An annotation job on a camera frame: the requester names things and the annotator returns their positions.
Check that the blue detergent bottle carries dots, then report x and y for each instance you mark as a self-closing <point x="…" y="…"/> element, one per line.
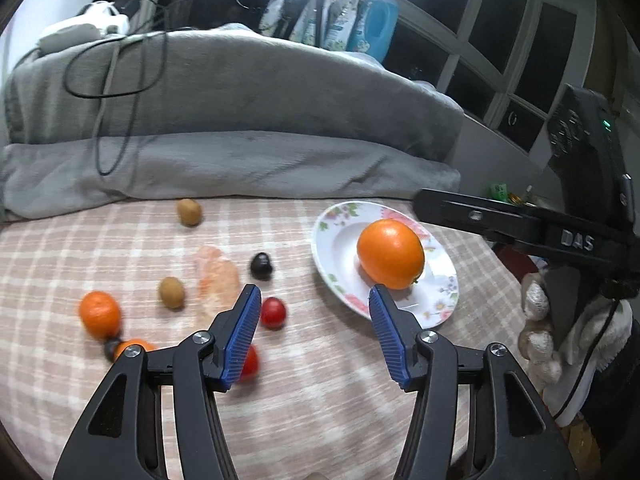
<point x="376" y="28"/>

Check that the green snack box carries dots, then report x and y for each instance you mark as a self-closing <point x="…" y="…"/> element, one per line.
<point x="499" y="191"/>

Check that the dark plum near mandarins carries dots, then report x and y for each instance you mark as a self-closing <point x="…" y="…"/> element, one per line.
<point x="110" y="348"/>

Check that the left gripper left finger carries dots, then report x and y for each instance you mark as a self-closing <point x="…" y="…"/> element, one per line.
<point x="119" y="435"/>

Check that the white power adapter box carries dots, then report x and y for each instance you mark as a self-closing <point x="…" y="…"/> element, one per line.
<point x="98" y="20"/>

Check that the right gloved hand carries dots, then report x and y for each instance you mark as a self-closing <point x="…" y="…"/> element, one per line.
<point x="563" y="371"/>

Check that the plaid pink tablecloth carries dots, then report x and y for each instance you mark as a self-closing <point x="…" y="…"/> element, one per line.
<point x="322" y="400"/>

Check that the brown longan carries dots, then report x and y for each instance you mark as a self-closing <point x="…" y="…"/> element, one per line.
<point x="189" y="212"/>
<point x="172" y="293"/>

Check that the dark plum near plate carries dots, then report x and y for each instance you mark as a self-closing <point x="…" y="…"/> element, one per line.
<point x="261" y="267"/>

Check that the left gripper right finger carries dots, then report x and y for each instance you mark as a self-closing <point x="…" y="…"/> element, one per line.
<point x="511" y="432"/>

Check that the floral white plate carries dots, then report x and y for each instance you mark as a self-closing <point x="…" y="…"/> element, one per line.
<point x="333" y="242"/>

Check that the red cherry tomato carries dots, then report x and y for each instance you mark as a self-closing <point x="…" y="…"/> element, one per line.
<point x="251" y="365"/>
<point x="274" y="313"/>

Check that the black tripod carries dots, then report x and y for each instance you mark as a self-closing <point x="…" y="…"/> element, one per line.
<point x="296" y="15"/>

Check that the white refill pouch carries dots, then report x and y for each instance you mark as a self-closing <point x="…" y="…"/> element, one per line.
<point x="270" y="17"/>
<point x="341" y="22"/>

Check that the grey folded blanket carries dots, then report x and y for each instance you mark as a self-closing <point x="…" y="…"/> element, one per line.
<point x="219" y="113"/>

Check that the large orange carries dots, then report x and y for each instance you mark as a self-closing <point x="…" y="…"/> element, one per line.
<point x="391" y="254"/>

